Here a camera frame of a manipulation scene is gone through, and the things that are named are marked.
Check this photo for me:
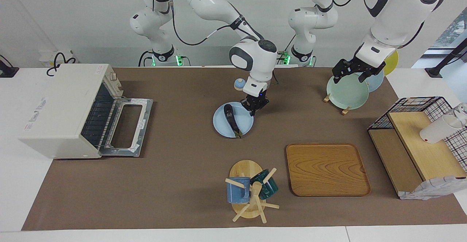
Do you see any black wire basket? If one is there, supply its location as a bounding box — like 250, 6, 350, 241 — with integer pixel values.
367, 96, 467, 173

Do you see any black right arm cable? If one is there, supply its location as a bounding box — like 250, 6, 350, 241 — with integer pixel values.
153, 0, 263, 47

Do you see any white marble-pattern liner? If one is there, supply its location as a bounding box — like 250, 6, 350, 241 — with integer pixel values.
399, 176, 467, 200

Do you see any square wooden tray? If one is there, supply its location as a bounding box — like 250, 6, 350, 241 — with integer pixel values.
286, 143, 371, 197

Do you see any wooden plate rack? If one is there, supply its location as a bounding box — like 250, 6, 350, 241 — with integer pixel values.
324, 92, 351, 115

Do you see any light blue racked plate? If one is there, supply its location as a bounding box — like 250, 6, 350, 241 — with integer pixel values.
356, 69, 385, 93

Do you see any dark purple eggplant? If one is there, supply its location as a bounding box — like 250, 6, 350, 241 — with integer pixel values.
224, 104, 242, 139

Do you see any yellow racked plate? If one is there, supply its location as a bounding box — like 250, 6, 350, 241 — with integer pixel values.
381, 50, 399, 76

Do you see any blue mug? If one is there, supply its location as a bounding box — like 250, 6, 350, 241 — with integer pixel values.
227, 177, 251, 204

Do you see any white wall socket box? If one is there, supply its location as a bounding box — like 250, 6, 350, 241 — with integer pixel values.
39, 50, 73, 67

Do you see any pale green racked plate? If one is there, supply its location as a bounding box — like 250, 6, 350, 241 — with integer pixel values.
327, 73, 369, 110

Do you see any light wooden box shelf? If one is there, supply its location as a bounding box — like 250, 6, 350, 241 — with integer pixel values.
368, 111, 467, 199

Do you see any dark green mug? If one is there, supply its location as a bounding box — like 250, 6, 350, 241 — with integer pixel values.
250, 169, 279, 200

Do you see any clear glass cup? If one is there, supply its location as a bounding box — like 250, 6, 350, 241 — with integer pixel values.
452, 103, 467, 126

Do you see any black desk clamp base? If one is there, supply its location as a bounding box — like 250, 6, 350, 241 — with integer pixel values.
0, 54, 19, 78

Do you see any wooden mug tree stand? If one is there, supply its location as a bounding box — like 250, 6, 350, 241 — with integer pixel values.
225, 160, 280, 223

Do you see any white paper cup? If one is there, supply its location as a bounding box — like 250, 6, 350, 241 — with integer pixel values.
420, 114, 464, 144

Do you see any glass oven door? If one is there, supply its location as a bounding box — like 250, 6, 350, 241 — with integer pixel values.
100, 97, 154, 157

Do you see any brown table mat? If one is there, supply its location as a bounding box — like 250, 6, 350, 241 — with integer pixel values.
21, 67, 467, 231

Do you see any black oven power cable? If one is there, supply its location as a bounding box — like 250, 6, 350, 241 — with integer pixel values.
46, 52, 77, 76

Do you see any cream toaster oven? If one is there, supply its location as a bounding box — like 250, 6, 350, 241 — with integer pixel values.
18, 64, 123, 159

